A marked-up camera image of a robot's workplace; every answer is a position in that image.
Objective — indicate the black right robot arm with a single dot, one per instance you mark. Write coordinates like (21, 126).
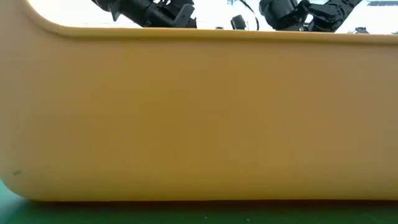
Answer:
(332, 15)

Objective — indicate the yellow plastic bin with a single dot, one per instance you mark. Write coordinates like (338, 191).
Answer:
(199, 118)

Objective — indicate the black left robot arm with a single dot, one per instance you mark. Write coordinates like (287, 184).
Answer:
(127, 9)

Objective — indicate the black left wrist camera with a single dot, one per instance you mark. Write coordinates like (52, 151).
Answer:
(237, 22)

